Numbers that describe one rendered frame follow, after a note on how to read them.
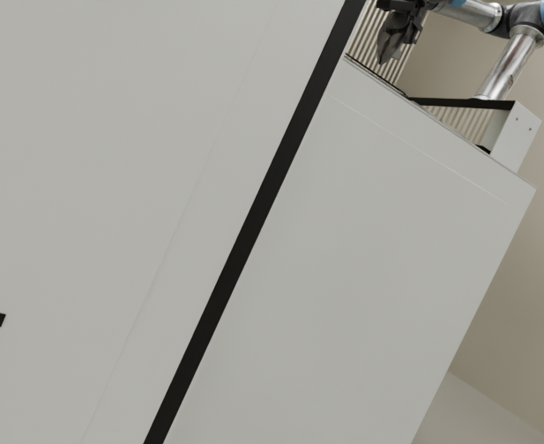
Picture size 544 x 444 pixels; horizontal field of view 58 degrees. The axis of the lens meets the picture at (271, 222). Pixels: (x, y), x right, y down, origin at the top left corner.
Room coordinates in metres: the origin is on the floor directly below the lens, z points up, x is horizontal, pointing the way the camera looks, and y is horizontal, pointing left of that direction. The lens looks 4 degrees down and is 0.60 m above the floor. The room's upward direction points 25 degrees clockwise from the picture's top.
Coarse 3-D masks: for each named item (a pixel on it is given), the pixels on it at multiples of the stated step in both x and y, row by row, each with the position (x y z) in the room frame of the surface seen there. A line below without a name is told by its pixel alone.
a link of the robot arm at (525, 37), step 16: (512, 16) 1.66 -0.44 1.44; (528, 16) 1.59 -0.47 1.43; (512, 32) 1.63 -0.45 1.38; (528, 32) 1.58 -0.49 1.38; (512, 48) 1.59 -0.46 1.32; (528, 48) 1.58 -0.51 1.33; (496, 64) 1.60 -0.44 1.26; (512, 64) 1.57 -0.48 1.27; (496, 80) 1.57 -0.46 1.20; (512, 80) 1.58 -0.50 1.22; (480, 96) 1.57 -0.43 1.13; (496, 96) 1.56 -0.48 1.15
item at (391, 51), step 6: (396, 36) 1.36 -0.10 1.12; (390, 42) 1.37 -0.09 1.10; (396, 42) 1.36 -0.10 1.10; (402, 42) 1.39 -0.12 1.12; (390, 48) 1.36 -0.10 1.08; (396, 48) 1.36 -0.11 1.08; (384, 54) 1.37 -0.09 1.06; (390, 54) 1.36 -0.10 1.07; (396, 54) 1.39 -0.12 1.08; (384, 60) 1.37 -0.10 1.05
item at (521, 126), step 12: (516, 108) 1.00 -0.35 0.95; (516, 120) 1.00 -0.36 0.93; (528, 120) 1.02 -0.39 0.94; (540, 120) 1.03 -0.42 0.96; (504, 132) 1.00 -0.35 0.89; (516, 132) 1.01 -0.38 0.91; (528, 132) 1.03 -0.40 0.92; (504, 144) 1.00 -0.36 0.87; (516, 144) 1.02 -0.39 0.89; (528, 144) 1.03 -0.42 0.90; (492, 156) 1.00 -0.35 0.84; (504, 156) 1.01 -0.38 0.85; (516, 156) 1.03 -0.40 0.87; (516, 168) 1.03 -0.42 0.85
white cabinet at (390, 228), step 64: (320, 128) 0.74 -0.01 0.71; (384, 128) 0.80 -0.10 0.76; (320, 192) 0.76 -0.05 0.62; (384, 192) 0.82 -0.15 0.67; (448, 192) 0.88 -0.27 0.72; (512, 192) 0.96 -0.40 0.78; (256, 256) 0.74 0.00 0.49; (320, 256) 0.79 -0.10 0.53; (384, 256) 0.85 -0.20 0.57; (448, 256) 0.91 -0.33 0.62; (256, 320) 0.76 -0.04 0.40; (320, 320) 0.82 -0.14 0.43; (384, 320) 0.88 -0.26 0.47; (448, 320) 0.95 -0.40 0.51; (256, 384) 0.79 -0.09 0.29; (320, 384) 0.84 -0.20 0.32; (384, 384) 0.91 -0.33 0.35
